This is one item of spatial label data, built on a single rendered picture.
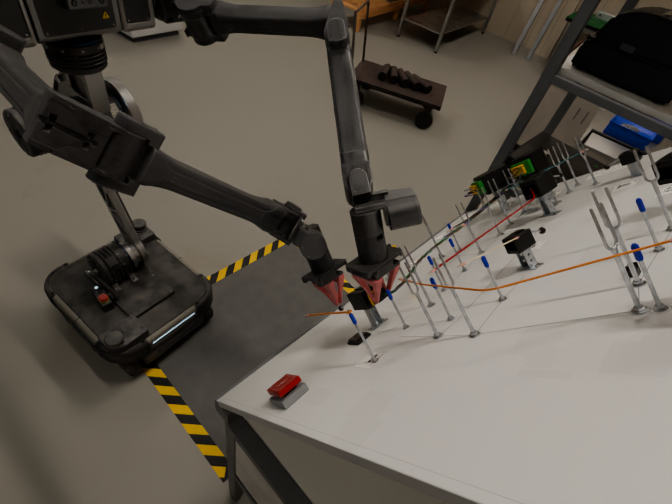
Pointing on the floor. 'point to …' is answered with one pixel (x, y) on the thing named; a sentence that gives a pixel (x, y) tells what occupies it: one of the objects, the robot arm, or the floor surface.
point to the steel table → (445, 19)
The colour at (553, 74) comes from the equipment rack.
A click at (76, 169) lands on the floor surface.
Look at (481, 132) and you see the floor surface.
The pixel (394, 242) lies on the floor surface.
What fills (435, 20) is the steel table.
